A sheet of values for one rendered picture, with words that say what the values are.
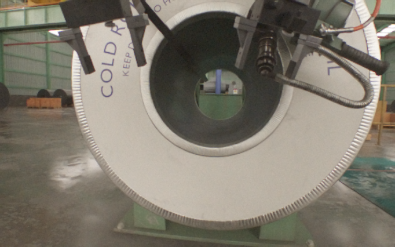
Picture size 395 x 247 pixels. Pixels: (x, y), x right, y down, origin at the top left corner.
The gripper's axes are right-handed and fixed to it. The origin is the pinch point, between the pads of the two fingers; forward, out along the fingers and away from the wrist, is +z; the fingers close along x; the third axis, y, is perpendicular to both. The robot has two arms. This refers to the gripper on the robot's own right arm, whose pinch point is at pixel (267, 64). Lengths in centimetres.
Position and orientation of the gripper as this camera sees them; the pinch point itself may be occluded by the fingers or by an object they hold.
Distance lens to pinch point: 51.3
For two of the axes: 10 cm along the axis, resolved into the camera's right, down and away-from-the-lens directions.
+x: 9.7, 1.1, 2.0
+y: 1.2, 4.9, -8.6
